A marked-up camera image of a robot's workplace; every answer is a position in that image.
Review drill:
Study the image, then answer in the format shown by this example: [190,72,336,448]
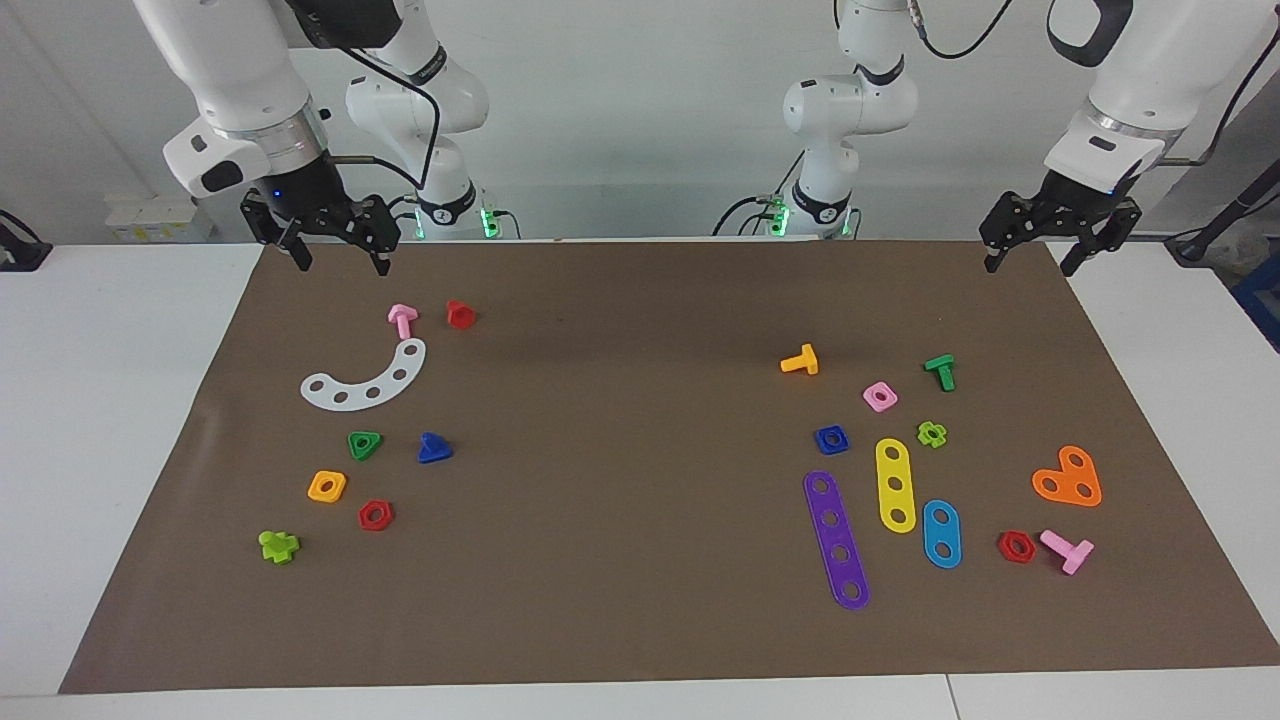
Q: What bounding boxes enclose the blue two-hole strip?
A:
[921,499,963,570]

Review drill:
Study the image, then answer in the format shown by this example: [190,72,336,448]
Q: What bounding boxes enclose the blue crate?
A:
[1232,255,1280,353]

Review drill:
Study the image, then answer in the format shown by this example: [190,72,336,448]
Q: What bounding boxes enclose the white curved five-hole plate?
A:
[300,338,428,412]

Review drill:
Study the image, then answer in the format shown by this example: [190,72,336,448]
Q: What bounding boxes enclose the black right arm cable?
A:
[330,45,443,196]

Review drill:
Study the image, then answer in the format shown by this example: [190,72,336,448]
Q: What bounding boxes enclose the black stand pole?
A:
[1168,158,1280,264]

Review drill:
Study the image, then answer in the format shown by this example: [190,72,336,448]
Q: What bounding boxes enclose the orange heart three-hole plate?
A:
[1031,445,1104,508]

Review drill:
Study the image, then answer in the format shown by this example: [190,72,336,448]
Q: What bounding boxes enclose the black clamp device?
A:
[0,209,53,273]

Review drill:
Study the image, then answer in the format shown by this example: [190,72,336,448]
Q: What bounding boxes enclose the black base cables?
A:
[712,150,806,238]

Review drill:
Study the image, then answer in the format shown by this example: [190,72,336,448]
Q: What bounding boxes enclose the pink flat-head toy screw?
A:
[1039,529,1096,576]

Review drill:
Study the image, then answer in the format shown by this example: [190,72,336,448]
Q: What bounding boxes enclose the white cardboard box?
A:
[104,195,214,243]

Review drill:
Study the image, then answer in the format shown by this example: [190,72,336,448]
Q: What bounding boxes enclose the brown table mat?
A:
[58,238,1280,695]

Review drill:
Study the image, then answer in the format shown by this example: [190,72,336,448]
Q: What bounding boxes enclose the yellow three-hole strip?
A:
[875,437,918,535]

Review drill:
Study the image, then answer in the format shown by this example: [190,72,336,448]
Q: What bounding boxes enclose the purple four-hole strip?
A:
[803,470,872,611]

